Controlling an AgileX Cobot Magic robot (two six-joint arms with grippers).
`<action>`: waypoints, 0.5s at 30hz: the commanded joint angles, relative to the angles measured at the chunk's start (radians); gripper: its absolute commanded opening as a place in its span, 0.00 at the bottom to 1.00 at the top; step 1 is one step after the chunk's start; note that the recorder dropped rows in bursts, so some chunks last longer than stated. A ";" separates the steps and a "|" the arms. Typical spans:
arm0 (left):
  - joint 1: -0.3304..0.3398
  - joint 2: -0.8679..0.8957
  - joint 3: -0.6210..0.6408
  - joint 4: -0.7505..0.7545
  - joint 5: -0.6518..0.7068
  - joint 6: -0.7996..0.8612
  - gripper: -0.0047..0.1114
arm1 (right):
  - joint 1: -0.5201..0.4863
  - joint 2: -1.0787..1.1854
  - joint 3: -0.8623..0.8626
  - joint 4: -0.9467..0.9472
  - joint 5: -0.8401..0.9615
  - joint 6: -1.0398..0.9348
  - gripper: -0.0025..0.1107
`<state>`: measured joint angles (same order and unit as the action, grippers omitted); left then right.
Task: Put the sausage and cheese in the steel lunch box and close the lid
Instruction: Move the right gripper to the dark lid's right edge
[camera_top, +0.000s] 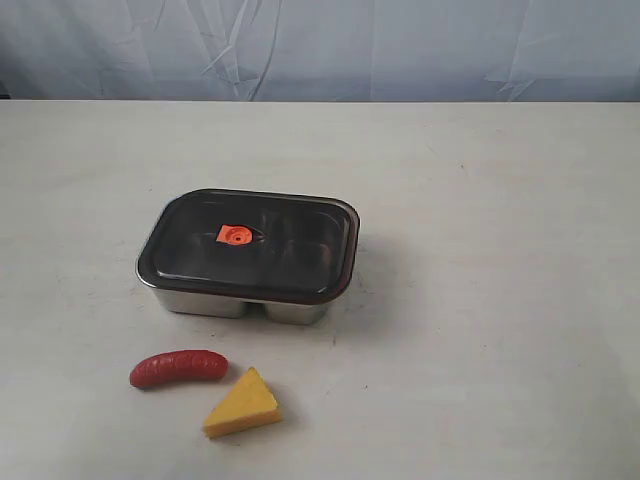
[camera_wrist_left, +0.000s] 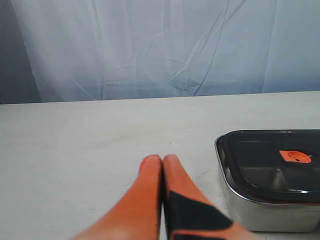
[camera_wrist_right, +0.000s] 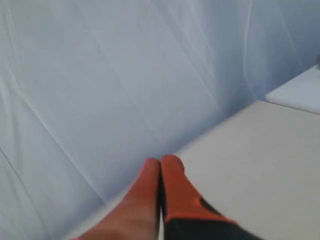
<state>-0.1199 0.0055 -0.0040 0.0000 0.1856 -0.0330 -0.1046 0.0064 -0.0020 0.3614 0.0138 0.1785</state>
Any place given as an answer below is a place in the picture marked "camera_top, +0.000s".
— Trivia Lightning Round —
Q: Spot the transparent lid with orange seal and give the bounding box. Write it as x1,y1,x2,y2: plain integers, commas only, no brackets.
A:
134,187,362,306

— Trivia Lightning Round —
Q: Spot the stainless steel lunch box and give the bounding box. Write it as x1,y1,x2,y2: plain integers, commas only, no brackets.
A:
133,188,362,327

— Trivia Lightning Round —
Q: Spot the yellow toy cheese wedge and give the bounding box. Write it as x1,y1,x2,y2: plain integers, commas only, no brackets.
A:
202,367,282,439

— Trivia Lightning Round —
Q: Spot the red toy sausage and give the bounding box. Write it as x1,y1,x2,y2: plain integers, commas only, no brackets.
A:
129,350,229,389

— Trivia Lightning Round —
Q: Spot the white backdrop cloth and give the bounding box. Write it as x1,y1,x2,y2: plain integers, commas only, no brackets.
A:
1,1,639,102

